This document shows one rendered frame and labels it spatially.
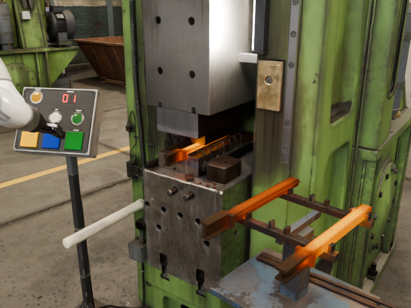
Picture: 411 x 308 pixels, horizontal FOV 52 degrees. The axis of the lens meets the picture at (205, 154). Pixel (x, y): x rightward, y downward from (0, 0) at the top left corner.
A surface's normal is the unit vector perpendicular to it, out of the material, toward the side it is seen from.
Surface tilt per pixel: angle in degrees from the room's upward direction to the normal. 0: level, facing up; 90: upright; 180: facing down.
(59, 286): 0
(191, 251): 90
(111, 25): 90
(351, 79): 90
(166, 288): 90
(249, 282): 0
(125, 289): 0
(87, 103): 60
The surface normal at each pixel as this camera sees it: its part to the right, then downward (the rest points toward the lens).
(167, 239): -0.57, 0.28
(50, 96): -0.15, -0.18
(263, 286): 0.00, -0.94
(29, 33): 0.63, 0.07
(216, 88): 0.82, 0.19
